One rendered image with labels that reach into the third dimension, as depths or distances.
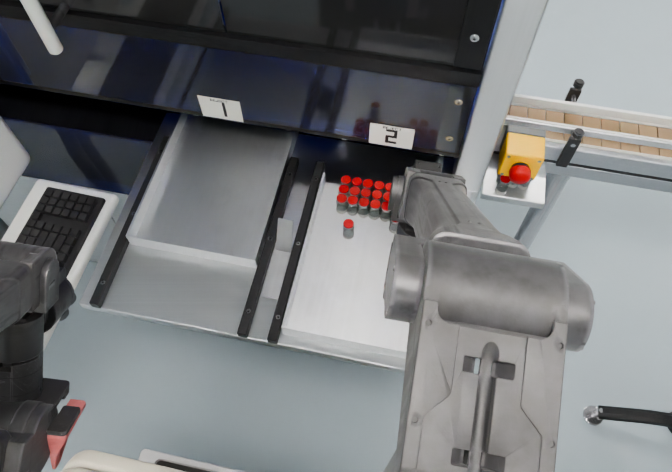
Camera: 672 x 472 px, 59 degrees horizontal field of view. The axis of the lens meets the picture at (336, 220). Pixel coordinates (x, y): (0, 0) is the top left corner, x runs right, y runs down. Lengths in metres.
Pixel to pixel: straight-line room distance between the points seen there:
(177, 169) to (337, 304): 0.46
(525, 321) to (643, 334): 1.96
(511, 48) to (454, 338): 0.71
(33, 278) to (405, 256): 0.45
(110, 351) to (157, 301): 0.99
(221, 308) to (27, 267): 0.54
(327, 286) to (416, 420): 0.84
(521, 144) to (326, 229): 0.41
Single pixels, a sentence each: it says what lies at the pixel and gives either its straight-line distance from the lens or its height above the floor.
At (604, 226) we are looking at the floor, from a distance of 2.42.
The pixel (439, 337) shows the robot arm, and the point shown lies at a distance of 0.32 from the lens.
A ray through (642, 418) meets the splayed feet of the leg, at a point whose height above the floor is 0.11.
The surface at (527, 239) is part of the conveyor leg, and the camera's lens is 1.71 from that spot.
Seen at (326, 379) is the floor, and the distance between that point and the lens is 2.00.
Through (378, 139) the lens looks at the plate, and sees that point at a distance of 1.17.
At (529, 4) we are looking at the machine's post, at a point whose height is 1.36.
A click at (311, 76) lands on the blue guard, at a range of 1.08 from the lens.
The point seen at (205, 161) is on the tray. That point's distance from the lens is 1.32.
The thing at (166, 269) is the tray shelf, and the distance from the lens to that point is 1.21.
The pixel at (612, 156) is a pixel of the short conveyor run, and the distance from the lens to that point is 1.35.
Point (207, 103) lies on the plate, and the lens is 1.22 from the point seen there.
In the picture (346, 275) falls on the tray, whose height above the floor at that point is 0.88.
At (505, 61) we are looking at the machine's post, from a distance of 1.00.
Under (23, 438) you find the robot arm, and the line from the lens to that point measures 0.73.
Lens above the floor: 1.92
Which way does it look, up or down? 60 degrees down
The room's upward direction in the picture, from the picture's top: 1 degrees counter-clockwise
